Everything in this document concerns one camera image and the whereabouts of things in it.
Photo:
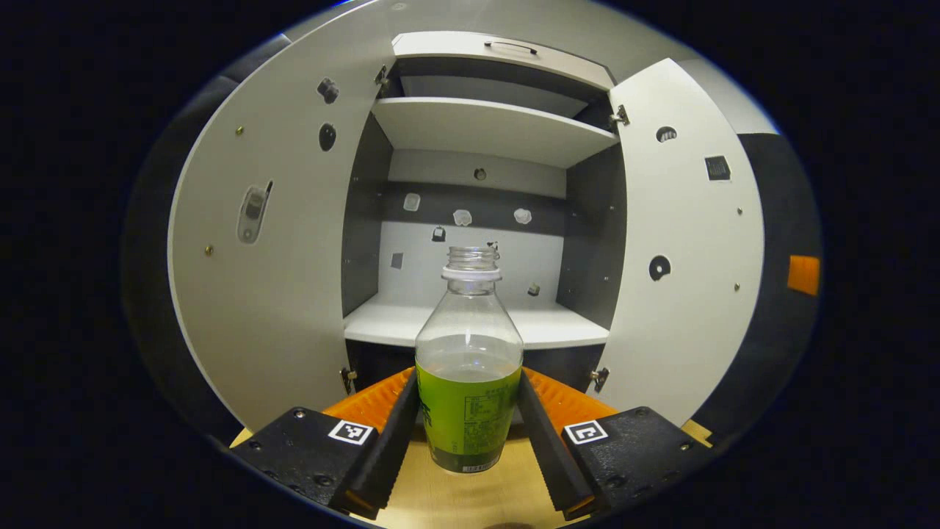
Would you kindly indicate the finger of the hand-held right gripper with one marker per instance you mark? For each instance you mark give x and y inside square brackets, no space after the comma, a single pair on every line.
[804,275]

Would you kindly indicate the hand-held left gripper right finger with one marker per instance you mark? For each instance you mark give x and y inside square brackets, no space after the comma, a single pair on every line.
[547,455]

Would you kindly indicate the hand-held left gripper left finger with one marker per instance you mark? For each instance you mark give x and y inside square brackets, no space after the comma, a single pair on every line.
[389,448]

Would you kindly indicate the clear bottle with green label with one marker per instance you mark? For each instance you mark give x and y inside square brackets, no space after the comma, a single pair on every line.
[468,411]

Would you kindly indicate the metal door hinge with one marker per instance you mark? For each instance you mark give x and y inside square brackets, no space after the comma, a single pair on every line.
[347,378]
[620,116]
[600,378]
[381,75]

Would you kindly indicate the white cabinet shelf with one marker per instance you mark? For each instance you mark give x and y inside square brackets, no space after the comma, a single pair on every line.
[389,323]
[485,128]

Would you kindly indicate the white and grey cabinet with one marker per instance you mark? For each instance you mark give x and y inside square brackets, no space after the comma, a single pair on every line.
[595,220]

